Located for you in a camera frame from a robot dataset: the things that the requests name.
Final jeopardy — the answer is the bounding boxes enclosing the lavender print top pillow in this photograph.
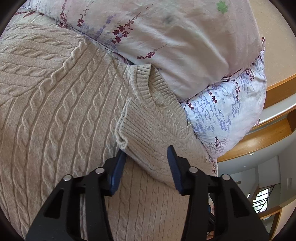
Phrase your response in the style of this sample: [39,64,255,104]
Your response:
[180,37,268,159]

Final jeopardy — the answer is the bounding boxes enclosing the beige cable-knit sweater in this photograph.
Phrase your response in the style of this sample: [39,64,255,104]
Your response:
[1,11,215,240]

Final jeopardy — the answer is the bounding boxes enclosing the stair railing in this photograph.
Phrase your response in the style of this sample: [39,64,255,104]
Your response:
[247,183,281,213]

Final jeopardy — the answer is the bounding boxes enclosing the pink lower pillow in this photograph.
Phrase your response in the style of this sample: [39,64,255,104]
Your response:
[24,0,262,100]

